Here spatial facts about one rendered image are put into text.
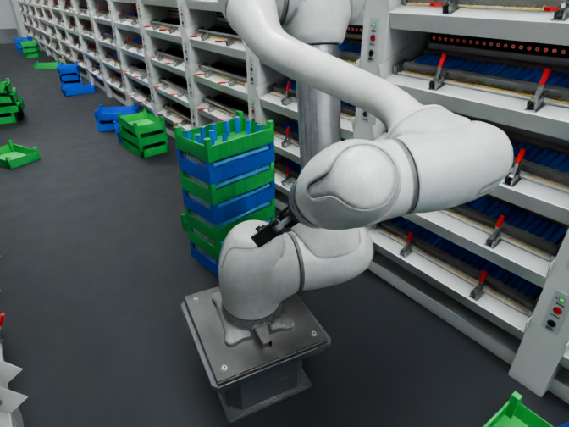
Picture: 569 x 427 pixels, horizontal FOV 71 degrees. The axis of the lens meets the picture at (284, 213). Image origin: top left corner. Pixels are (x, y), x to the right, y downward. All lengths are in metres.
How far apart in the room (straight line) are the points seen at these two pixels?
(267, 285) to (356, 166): 0.56
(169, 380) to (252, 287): 0.47
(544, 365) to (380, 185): 0.99
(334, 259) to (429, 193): 0.50
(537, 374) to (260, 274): 0.83
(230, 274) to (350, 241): 0.30
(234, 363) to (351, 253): 0.38
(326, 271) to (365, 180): 0.58
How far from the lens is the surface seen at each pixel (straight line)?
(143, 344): 1.41
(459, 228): 1.30
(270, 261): 0.91
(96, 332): 1.51
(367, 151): 0.43
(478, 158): 0.55
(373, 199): 0.43
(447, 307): 1.49
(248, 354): 1.02
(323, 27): 0.92
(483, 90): 1.20
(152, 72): 3.16
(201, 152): 1.38
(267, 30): 0.74
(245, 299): 0.96
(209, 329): 1.08
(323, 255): 0.96
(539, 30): 1.09
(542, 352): 1.32
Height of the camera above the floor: 0.99
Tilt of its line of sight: 30 degrees down
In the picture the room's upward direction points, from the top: straight up
